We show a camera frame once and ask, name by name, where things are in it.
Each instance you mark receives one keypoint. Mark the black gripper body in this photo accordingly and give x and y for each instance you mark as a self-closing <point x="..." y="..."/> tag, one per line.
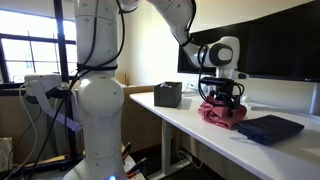
<point x="226" y="95"/>

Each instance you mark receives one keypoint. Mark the pink floral patterned cloth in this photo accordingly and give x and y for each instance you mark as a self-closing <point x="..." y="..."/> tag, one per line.
<point x="165" y="85"/>

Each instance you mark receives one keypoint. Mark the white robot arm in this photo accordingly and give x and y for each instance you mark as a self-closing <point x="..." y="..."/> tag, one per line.
<point x="100" y="97"/>

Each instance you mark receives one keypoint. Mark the dark grey fabric box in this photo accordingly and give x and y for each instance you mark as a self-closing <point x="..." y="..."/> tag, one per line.
<point x="168" y="97"/>

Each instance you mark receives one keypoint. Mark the cardboard box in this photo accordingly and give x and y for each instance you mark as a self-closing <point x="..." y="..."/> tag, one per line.
<point x="139" y="126"/>

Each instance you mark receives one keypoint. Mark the dark navy folded cloth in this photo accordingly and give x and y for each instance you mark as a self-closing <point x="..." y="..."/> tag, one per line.
<point x="269" y="129"/>

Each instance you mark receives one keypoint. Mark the large black monitor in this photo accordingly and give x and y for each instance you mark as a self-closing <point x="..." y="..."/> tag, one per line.
<point x="284" y="45"/>

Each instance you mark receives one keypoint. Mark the white table leg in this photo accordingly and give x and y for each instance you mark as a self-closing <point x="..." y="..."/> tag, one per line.
<point x="167" y="168"/>

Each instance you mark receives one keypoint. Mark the white device on stand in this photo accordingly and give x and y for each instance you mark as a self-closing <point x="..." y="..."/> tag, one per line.
<point x="41" y="88"/>

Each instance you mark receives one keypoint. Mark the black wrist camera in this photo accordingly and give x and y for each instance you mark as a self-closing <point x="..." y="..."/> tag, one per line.
<point x="216" y="81"/>

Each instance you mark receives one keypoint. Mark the window with black frame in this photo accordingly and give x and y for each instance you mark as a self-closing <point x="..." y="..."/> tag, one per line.
<point x="36" y="37"/>

